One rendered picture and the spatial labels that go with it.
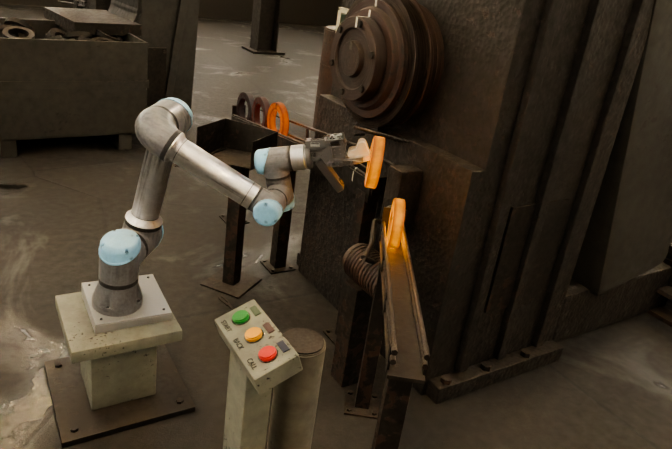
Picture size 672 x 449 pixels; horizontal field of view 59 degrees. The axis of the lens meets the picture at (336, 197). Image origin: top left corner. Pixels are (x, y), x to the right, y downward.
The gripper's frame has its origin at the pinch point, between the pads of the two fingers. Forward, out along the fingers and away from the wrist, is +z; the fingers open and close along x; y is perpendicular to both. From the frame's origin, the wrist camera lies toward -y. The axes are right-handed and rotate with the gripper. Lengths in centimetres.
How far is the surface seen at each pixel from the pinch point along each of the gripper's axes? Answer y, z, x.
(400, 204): -14.9, 5.8, -2.4
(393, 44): 27.2, 8.6, 29.9
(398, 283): -26.6, 3.2, -28.2
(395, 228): -20.2, 3.7, -7.5
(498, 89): 12.0, 38.4, 15.2
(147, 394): -69, -82, -13
